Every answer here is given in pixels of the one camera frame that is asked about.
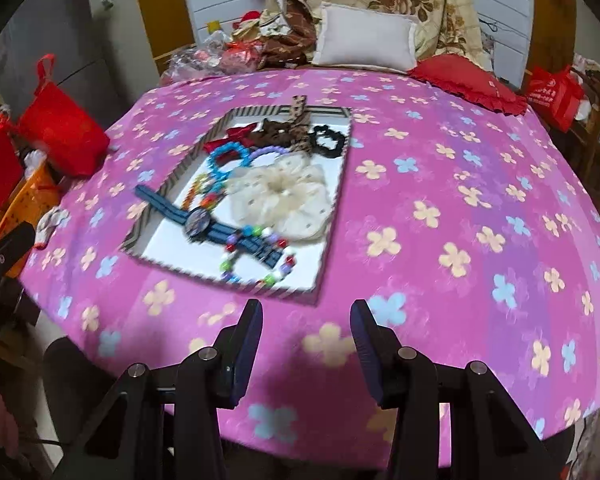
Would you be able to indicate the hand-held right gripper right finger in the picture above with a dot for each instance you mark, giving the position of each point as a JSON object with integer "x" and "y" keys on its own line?
{"x": 367, "y": 350}

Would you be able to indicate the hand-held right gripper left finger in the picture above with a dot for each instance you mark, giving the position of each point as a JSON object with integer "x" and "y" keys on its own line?
{"x": 247, "y": 350}

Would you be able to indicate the white tray with striped rim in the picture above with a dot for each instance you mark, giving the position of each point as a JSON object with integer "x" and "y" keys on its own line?
{"x": 307, "y": 266}

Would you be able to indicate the cream scrunchie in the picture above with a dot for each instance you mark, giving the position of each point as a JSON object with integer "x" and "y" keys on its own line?
{"x": 260, "y": 210}

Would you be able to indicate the leopard print hair bow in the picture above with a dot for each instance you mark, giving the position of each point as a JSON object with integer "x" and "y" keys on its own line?
{"x": 275, "y": 132}

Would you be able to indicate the white crumpled cloth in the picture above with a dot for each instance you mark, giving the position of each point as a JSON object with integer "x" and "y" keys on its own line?
{"x": 50, "y": 225}

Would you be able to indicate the orange plastic basket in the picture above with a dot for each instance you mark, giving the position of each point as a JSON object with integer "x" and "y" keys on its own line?
{"x": 27, "y": 195}

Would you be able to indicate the pink floral blanket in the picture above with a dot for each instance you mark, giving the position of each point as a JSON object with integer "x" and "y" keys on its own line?
{"x": 430, "y": 260}

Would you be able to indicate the red hair bow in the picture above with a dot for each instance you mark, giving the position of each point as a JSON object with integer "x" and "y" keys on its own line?
{"x": 235, "y": 133}

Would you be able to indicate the black scrunchie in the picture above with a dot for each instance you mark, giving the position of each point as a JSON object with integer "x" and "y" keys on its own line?
{"x": 316, "y": 135}

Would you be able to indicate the grey refrigerator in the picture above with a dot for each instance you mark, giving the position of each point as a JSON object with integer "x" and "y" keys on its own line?
{"x": 65, "y": 40}

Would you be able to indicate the red pillow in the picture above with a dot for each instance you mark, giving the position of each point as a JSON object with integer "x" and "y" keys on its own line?
{"x": 460, "y": 77}

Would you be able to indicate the pile of plastic bags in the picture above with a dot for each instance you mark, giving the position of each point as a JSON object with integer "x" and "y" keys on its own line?
{"x": 215, "y": 55}

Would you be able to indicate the white pillow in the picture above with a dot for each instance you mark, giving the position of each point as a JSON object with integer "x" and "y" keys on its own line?
{"x": 365, "y": 35}

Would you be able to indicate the red paper bag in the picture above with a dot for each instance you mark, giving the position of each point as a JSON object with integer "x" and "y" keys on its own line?
{"x": 552, "y": 95}

